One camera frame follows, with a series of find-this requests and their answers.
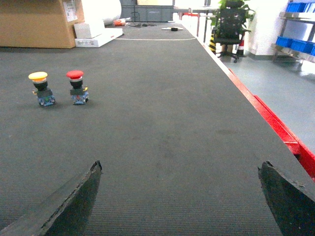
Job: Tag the white foam block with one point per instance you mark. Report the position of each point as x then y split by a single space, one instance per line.
89 29

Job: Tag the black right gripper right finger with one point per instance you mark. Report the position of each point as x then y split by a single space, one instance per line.
291 202

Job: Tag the grey storage crate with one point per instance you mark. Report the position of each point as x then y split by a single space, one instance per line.
148 13

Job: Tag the red mushroom push button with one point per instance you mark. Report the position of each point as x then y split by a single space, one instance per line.
79 94

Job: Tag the large brown cardboard box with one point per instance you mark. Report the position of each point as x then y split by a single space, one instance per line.
39 23

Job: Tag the steel shelf rack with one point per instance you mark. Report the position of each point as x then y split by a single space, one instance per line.
296 39

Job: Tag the green potted plant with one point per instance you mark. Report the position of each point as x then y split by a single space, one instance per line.
233 6

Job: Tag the black office chair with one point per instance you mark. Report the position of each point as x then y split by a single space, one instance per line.
229 32

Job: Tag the flat white box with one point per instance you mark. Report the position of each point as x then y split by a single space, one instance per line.
107 35

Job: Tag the yellow mushroom push button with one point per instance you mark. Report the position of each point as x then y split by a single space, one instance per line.
44 94

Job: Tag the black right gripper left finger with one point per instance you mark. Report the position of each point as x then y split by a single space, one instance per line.
65 212

